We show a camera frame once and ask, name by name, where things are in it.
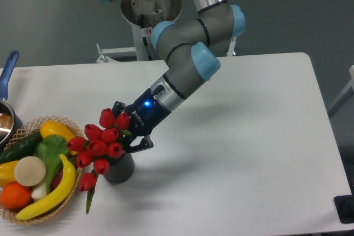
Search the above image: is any green bok choy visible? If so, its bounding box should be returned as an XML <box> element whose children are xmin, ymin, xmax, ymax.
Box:
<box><xmin>32</xmin><ymin>134</ymin><xmax>69</xmax><ymax>201</ymax></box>

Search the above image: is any yellow bell pepper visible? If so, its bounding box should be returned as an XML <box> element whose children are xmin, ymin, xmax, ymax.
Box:
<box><xmin>0</xmin><ymin>160</ymin><xmax>18</xmax><ymax>187</ymax></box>

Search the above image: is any woven wicker basket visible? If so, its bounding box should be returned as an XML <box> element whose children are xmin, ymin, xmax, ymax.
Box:
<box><xmin>1</xmin><ymin>116</ymin><xmax>83</xmax><ymax>225</ymax></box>

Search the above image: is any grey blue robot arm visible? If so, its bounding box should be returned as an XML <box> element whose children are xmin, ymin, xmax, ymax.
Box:
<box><xmin>101</xmin><ymin>0</ymin><xmax>246</xmax><ymax>153</ymax></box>

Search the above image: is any blue handled saucepan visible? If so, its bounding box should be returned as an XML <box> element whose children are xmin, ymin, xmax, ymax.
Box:
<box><xmin>1</xmin><ymin>50</ymin><xmax>23</xmax><ymax>152</ymax></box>

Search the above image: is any red tulip bouquet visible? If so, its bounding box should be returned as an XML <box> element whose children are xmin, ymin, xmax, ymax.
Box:
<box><xmin>67</xmin><ymin>108</ymin><xmax>131</xmax><ymax>213</ymax></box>

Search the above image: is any black device at table edge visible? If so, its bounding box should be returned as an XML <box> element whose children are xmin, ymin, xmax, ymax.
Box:
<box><xmin>334</xmin><ymin>195</ymin><xmax>353</xmax><ymax>224</ymax></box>

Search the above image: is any dark grey ribbed vase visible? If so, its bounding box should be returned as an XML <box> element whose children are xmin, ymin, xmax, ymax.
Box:
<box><xmin>103</xmin><ymin>153</ymin><xmax>135</xmax><ymax>184</ymax></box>

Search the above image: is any white frame at right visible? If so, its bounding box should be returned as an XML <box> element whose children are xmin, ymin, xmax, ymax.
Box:
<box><xmin>327</xmin><ymin>65</ymin><xmax>353</xmax><ymax>119</ymax></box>

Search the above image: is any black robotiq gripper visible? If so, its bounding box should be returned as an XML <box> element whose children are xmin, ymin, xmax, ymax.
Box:
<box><xmin>112</xmin><ymin>88</ymin><xmax>171</xmax><ymax>154</ymax></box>

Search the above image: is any dark green cucumber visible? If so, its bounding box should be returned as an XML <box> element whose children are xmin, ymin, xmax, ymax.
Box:
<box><xmin>1</xmin><ymin>132</ymin><xmax>43</xmax><ymax>164</ymax></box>

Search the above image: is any orange fruit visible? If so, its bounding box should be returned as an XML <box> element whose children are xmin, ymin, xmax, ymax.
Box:
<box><xmin>1</xmin><ymin>182</ymin><xmax>32</xmax><ymax>209</ymax></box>

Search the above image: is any dark red fruit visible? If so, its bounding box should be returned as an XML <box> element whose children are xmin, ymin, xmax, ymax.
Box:
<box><xmin>51</xmin><ymin>170</ymin><xmax>63</xmax><ymax>191</ymax></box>

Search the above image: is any yellow banana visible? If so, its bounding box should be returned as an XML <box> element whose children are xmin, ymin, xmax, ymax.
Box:
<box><xmin>15</xmin><ymin>154</ymin><xmax>76</xmax><ymax>221</ymax></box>

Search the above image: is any beige round disc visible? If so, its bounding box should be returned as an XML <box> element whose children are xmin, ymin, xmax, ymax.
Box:
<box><xmin>14</xmin><ymin>156</ymin><xmax>46</xmax><ymax>187</ymax></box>

